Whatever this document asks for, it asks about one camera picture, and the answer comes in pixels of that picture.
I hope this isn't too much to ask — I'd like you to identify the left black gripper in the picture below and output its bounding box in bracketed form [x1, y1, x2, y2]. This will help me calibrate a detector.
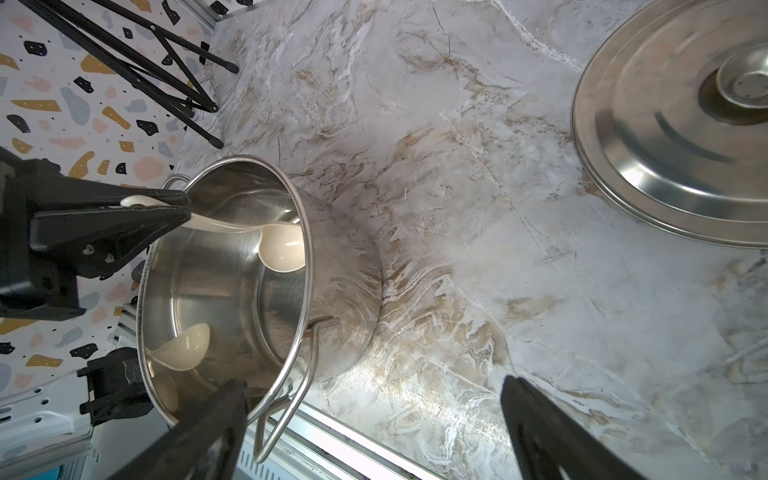
[1, 148, 191, 321]

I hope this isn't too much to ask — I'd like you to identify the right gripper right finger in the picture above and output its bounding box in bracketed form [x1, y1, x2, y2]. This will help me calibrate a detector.
[501, 375, 644, 480]

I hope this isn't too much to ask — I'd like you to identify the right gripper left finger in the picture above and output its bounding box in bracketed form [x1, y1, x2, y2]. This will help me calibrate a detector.
[112, 380, 249, 480]

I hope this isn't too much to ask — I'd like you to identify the cream plastic ladle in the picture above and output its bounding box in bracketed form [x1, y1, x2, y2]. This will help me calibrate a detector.
[119, 194, 308, 275]

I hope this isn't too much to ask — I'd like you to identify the stainless steel pot lid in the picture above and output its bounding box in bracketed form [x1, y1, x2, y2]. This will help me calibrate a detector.
[572, 1, 767, 249]

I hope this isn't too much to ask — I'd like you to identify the black perforated music stand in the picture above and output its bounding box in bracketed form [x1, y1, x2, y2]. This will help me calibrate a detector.
[22, 0, 239, 149]

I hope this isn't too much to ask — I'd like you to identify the aluminium mounting rail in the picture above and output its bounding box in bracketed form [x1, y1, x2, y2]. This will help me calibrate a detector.
[0, 299, 445, 480]

